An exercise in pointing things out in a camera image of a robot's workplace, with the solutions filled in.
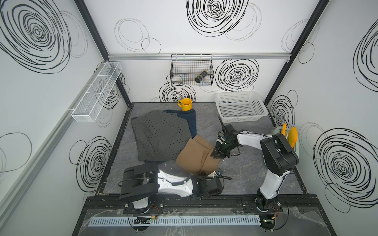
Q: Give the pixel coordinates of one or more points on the mint green toaster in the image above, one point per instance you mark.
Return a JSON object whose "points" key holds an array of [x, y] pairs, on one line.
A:
{"points": [[278, 129]]}

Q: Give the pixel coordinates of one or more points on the yellow toast slice left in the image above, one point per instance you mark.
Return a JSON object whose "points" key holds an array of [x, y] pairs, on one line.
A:
{"points": [[284, 129]]}

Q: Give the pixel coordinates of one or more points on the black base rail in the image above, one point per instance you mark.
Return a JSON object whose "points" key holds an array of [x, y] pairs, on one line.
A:
{"points": [[159, 203]]}

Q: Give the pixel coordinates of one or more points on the grey polka dot skirt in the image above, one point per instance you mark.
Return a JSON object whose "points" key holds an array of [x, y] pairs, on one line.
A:
{"points": [[138, 130]]}

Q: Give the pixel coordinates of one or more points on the tan brown skirt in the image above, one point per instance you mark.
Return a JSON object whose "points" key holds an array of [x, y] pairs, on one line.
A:
{"points": [[196, 157]]}

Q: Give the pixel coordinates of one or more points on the yellow toast slice right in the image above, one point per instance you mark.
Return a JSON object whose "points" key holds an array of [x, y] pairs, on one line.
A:
{"points": [[292, 136]]}

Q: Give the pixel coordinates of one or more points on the dark blue skirt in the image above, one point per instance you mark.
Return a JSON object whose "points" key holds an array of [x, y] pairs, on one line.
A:
{"points": [[189, 118]]}

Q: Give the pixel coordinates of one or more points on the yellow toast slice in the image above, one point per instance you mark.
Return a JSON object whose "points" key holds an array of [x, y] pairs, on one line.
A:
{"points": [[284, 129], [292, 136]]}

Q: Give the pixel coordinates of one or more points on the dark cylindrical bottle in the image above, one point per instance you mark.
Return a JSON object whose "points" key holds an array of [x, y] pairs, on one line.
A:
{"points": [[201, 76]]}

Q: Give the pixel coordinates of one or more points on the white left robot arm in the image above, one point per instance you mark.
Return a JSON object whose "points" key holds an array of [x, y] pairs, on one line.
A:
{"points": [[141, 182]]}

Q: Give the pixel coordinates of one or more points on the black wire wall basket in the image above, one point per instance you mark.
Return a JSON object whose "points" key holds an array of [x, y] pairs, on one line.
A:
{"points": [[185, 67]]}

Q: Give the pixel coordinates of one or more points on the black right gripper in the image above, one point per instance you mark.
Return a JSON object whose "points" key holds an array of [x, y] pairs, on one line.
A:
{"points": [[218, 151]]}

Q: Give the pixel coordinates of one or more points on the yellow mug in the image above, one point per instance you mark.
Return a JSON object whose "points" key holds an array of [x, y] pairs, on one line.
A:
{"points": [[185, 104]]}

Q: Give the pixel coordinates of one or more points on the white plastic basket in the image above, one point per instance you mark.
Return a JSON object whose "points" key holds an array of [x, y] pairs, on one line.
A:
{"points": [[242, 106]]}

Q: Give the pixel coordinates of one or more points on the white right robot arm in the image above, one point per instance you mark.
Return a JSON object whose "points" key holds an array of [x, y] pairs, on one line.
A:
{"points": [[278, 153]]}

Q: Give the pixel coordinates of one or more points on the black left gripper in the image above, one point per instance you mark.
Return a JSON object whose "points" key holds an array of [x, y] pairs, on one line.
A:
{"points": [[202, 178]]}

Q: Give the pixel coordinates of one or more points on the white slotted cable duct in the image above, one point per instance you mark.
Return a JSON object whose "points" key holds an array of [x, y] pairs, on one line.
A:
{"points": [[215, 220]]}

